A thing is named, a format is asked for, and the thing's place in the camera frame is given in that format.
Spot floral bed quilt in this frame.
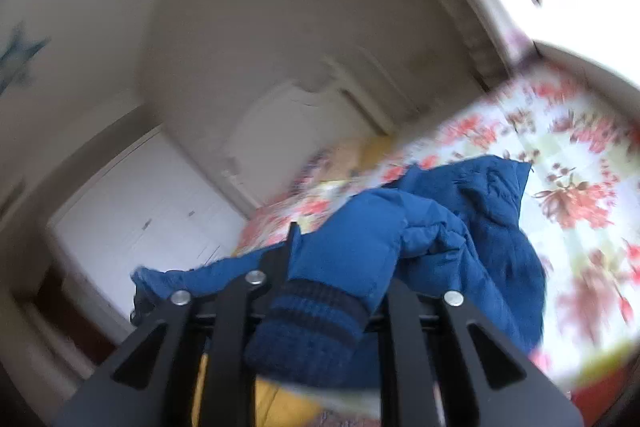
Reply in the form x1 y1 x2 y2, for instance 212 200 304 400
235 62 640 395

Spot blue quilted jacket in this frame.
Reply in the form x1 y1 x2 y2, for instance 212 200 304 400
131 155 546 391

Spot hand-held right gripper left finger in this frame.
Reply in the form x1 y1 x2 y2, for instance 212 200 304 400
52 222 302 427

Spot white wardrobe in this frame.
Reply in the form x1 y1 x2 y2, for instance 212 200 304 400
46 127 247 339

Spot white bed headboard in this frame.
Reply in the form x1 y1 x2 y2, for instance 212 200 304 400
220 57 397 219

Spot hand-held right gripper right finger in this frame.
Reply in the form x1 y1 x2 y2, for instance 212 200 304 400
379 279 584 427

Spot beige window sill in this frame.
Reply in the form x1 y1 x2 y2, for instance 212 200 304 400
530 0 640 108

